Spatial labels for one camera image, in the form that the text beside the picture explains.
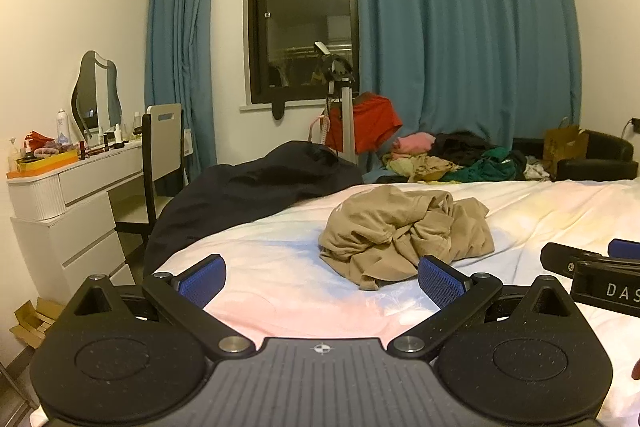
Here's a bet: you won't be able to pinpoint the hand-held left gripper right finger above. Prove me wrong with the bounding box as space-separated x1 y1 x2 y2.
386 254 581 360

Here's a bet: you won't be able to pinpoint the white spray bottle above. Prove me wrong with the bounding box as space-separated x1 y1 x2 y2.
56 109 71 146

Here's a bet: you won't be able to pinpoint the blue curtain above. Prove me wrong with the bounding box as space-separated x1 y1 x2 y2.
145 0 218 182
347 0 583 158

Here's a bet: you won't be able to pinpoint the cardboard boxes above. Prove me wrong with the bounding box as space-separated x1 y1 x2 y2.
10 298 66 350

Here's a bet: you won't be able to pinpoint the orange tray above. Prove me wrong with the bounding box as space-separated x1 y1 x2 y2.
6 153 81 180

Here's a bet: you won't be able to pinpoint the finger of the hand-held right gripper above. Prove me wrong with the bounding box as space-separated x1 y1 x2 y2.
607 238 640 260
541 243 601 280

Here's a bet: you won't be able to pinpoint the khaki shirt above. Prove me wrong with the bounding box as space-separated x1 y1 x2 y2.
318 184 496 292

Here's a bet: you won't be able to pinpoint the pink garment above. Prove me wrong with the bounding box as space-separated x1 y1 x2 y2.
391 132 437 160

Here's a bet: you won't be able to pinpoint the black clothes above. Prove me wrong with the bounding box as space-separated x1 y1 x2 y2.
430 132 497 168

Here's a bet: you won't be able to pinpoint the black sofa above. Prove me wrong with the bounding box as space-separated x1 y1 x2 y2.
512 130 640 182

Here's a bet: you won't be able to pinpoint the white dressing table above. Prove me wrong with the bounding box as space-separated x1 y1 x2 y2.
7 139 188 303

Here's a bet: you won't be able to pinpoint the wavy vanity mirror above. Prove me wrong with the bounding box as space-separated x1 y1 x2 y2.
71 51 122 135

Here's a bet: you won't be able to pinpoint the white backed chair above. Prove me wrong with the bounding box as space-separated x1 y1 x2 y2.
115 103 187 248

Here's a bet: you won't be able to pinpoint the dark duvet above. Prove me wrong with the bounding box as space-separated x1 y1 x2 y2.
142 141 366 278

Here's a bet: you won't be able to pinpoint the green garment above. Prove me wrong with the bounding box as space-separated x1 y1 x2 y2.
442 147 527 182

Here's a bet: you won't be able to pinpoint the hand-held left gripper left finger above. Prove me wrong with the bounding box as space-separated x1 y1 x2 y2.
60 253 257 360

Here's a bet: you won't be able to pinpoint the dark framed window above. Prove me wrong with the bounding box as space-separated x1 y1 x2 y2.
247 0 358 105

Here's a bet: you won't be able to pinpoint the red garment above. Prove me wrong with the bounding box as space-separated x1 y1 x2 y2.
325 92 403 155

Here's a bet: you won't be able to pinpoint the brown paper bag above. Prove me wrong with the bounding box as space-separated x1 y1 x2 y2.
542 117 589 176

